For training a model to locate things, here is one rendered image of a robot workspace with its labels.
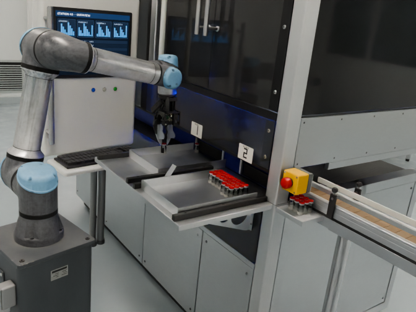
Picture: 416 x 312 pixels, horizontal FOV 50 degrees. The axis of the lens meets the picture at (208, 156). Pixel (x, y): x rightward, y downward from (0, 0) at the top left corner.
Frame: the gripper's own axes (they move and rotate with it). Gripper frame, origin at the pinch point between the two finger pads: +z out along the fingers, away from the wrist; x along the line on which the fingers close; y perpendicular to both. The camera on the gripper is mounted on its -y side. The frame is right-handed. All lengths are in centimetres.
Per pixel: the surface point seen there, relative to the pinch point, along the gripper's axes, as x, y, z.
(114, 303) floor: -9, -34, 99
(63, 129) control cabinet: -27, -49, 5
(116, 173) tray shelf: -20.2, -0.3, 11.1
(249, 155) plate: 20.7, 31.7, -1.1
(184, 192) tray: -4.3, 26.8, 11.8
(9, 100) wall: 21, -509, 85
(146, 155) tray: 0.0, -15.8, 11.1
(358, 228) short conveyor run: 33, 75, 12
